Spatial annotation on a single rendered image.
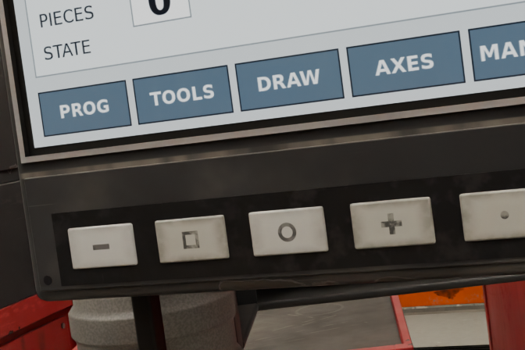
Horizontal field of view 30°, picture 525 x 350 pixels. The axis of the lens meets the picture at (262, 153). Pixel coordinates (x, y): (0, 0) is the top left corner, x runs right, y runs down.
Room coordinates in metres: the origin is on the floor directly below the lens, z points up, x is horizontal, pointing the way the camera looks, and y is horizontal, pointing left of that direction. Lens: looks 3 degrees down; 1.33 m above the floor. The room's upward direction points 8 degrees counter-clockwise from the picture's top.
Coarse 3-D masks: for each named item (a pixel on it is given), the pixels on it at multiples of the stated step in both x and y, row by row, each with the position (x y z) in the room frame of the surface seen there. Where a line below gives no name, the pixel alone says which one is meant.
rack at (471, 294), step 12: (456, 288) 2.97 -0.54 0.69; (468, 288) 2.96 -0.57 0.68; (480, 288) 2.95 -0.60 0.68; (408, 300) 3.02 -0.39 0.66; (420, 300) 3.01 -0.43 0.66; (432, 300) 3.00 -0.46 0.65; (444, 300) 2.99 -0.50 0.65; (456, 300) 2.97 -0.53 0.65; (468, 300) 2.96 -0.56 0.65; (480, 300) 2.95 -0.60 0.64
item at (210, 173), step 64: (0, 0) 0.51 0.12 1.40; (192, 128) 0.48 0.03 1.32; (256, 128) 0.46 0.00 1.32; (320, 128) 0.45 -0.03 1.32; (384, 128) 0.44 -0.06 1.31; (448, 128) 0.43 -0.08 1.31; (512, 128) 0.42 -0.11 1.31; (64, 192) 0.50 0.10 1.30; (128, 192) 0.49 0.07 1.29; (192, 192) 0.47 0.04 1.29; (256, 192) 0.46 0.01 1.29; (320, 192) 0.45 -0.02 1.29; (384, 192) 0.44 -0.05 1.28; (448, 192) 0.43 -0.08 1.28; (512, 192) 0.42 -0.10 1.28; (64, 256) 0.50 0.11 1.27; (128, 256) 0.49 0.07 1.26; (192, 256) 0.47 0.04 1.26; (256, 256) 0.46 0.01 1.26; (320, 256) 0.45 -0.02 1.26; (384, 256) 0.44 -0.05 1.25; (448, 256) 0.43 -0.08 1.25; (512, 256) 0.42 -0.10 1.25
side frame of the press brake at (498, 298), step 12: (492, 288) 1.57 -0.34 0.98; (504, 288) 1.44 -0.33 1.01; (516, 288) 1.31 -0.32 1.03; (492, 300) 1.59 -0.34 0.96; (504, 300) 1.46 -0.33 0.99; (516, 300) 1.32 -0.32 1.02; (492, 312) 1.61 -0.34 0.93; (504, 312) 1.47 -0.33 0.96; (516, 312) 1.34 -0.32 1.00; (492, 324) 1.63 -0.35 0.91; (504, 324) 1.49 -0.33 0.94; (516, 324) 1.35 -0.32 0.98; (492, 336) 1.65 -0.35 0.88; (504, 336) 1.50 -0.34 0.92; (516, 336) 1.36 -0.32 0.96; (492, 348) 1.66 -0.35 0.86; (504, 348) 1.52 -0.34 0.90; (516, 348) 1.38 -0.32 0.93
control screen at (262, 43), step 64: (64, 0) 0.50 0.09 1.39; (128, 0) 0.48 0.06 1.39; (192, 0) 0.47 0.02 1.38; (256, 0) 0.46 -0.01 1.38; (320, 0) 0.45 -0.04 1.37; (384, 0) 0.44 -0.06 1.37; (448, 0) 0.43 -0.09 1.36; (512, 0) 0.42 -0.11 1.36; (64, 64) 0.50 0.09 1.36; (128, 64) 0.49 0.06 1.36; (192, 64) 0.47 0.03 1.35; (256, 64) 0.46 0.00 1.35; (320, 64) 0.45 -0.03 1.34; (384, 64) 0.44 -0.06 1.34; (448, 64) 0.43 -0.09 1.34; (512, 64) 0.42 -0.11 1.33; (64, 128) 0.50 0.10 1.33; (128, 128) 0.49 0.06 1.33
